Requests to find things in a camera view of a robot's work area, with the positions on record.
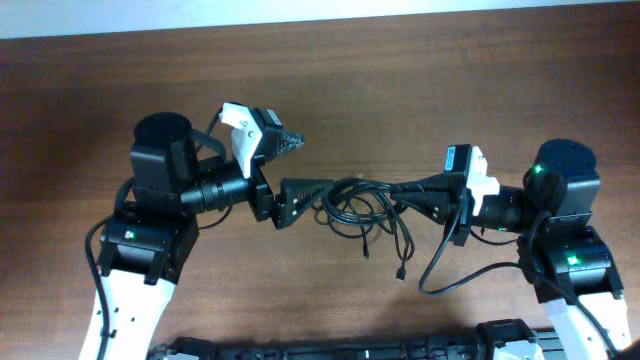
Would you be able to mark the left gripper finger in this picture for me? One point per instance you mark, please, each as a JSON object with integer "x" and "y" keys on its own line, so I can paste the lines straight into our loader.
{"x": 285, "y": 142}
{"x": 296, "y": 196}

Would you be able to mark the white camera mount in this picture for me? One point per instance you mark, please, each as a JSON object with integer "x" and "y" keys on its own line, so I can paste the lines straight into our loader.
{"x": 246, "y": 134}
{"x": 478, "y": 182}

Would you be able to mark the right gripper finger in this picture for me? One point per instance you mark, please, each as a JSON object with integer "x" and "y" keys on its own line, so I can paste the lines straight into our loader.
{"x": 434, "y": 205}
{"x": 435, "y": 183}

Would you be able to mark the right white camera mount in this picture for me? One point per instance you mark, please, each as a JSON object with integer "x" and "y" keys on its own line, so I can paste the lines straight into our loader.
{"x": 478, "y": 182}

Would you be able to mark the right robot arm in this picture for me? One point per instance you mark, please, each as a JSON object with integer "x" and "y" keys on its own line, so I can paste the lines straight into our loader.
{"x": 561, "y": 255}

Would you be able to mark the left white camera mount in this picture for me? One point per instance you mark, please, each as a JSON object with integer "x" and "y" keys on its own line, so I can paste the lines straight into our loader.
{"x": 246, "y": 134}

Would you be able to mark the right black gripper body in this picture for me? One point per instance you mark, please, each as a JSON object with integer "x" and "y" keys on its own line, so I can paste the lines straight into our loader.
{"x": 459, "y": 232}

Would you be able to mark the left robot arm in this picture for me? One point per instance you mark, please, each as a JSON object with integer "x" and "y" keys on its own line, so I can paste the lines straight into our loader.
{"x": 180, "y": 172}

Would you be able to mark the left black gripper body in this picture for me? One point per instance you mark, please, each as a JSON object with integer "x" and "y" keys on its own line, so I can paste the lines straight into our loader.
{"x": 259, "y": 197}

